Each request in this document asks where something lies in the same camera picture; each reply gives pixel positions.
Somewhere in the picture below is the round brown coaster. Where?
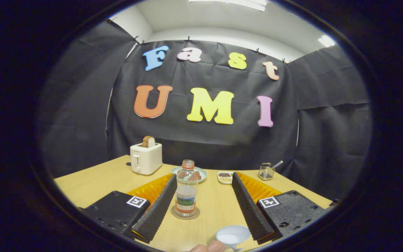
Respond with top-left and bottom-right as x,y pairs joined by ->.
171,205 -> 200,220

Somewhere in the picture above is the small ceiling light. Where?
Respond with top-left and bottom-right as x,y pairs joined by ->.
318,35 -> 336,48

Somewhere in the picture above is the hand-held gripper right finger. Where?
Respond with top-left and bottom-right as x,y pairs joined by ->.
232,171 -> 333,245

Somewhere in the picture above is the long ceiling light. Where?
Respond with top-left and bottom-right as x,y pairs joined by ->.
189,0 -> 268,12

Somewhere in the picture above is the wooden table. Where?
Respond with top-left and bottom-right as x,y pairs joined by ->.
54,155 -> 333,252

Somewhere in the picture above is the cream toaster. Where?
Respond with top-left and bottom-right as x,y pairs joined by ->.
130,142 -> 163,175

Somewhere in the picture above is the small white snack dish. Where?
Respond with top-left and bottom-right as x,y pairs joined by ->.
217,171 -> 234,185

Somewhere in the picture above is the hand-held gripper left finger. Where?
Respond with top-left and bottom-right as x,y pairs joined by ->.
79,173 -> 178,244

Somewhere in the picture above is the pale blue cup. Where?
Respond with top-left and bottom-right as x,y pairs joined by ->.
215,225 -> 252,252

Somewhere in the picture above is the small glass container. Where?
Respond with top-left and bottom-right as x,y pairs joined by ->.
258,163 -> 276,181

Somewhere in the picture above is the clear plastic juice bottle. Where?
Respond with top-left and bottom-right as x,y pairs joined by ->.
175,160 -> 198,218

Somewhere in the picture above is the pale green plate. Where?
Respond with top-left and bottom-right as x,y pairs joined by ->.
171,166 -> 208,183

